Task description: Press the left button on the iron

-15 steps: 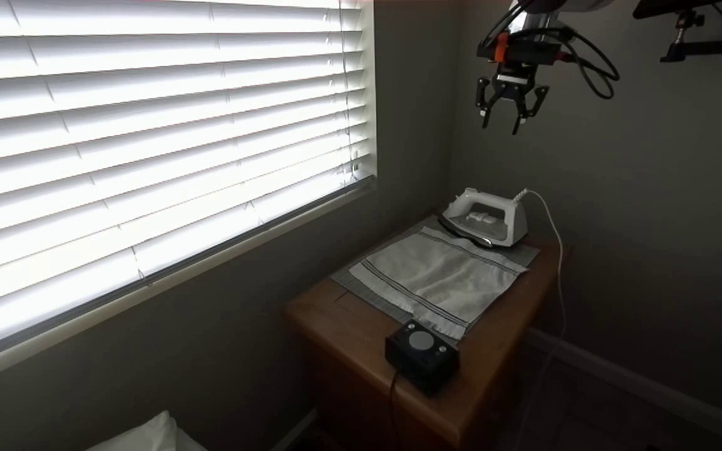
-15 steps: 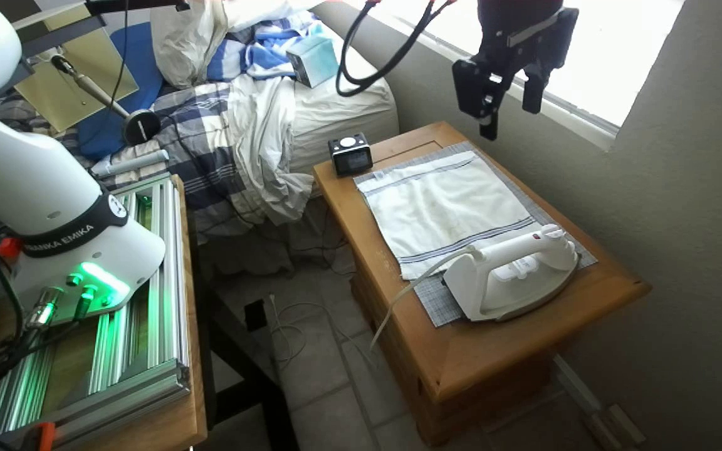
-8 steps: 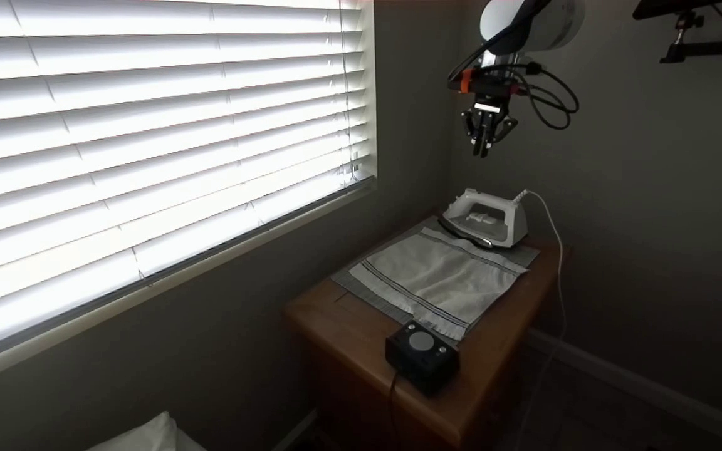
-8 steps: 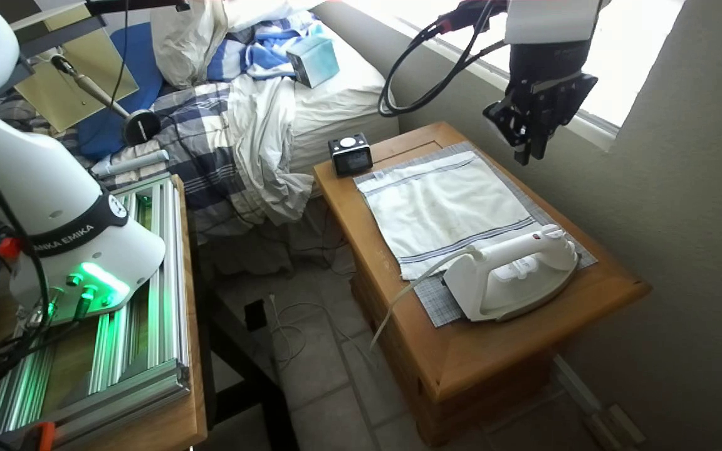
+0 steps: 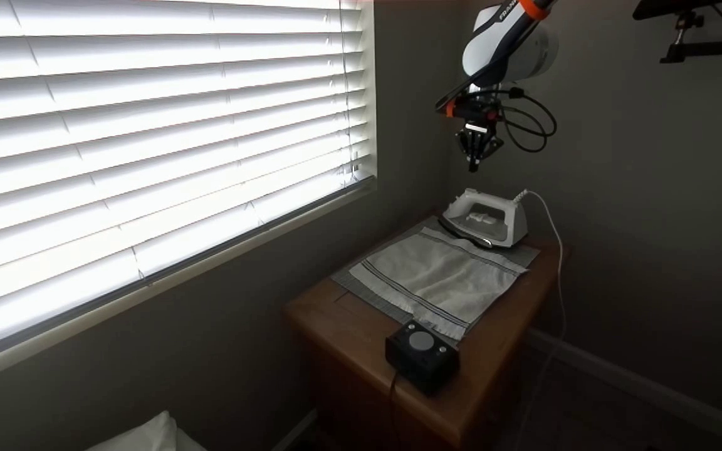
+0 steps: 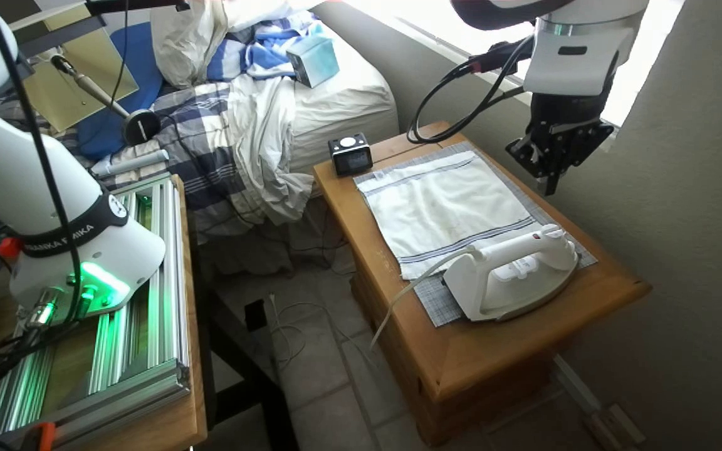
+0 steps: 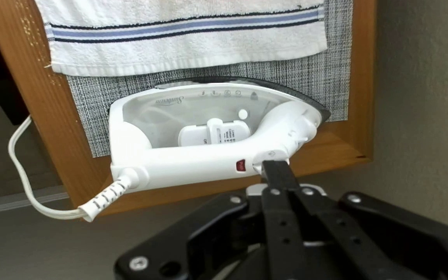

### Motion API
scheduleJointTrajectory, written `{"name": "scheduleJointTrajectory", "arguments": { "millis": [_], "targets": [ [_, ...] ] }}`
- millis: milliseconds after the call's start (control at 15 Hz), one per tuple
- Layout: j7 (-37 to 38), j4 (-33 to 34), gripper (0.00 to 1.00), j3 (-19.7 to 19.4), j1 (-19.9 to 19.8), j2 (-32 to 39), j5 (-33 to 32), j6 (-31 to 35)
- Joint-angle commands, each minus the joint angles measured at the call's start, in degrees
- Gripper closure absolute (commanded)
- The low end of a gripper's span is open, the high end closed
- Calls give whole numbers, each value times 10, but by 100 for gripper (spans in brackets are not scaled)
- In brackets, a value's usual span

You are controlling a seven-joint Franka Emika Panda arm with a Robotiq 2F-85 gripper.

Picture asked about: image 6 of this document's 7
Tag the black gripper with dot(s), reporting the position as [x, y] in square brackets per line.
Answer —
[570, 126]

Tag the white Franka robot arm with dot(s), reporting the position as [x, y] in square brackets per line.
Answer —
[10, 165]

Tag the white clothes iron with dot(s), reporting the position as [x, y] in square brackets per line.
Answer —
[511, 279]

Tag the white striped towel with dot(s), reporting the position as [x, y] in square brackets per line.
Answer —
[443, 204]

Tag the white window blinds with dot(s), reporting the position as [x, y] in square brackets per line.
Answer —
[426, 13]

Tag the small black cube clock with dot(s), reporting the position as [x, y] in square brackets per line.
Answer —
[349, 154]

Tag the white bed mattress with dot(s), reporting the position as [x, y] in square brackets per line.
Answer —
[344, 100]

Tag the wooden nightstand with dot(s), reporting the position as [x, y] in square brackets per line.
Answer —
[477, 367]

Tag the teal tissue box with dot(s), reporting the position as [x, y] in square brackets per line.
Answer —
[313, 61]

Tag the white crumpled sheet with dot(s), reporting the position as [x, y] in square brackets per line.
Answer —
[263, 151]

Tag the blue white striped cloth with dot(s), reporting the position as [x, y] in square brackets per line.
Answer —
[249, 51]

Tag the blue plaid blanket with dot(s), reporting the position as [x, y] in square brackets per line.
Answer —
[194, 141]

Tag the white pillow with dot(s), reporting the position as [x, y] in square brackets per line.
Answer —
[186, 37]

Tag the black round stand with rod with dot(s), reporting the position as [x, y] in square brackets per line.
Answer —
[140, 126]

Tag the plain blue cloth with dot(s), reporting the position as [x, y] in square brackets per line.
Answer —
[138, 62]

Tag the olive cardboard sheet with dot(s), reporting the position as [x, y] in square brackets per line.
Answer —
[67, 90]

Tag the red emergency stop knob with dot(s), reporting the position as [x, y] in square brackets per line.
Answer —
[7, 248]

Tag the aluminium extrusion base frame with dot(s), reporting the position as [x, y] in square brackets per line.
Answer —
[149, 275]

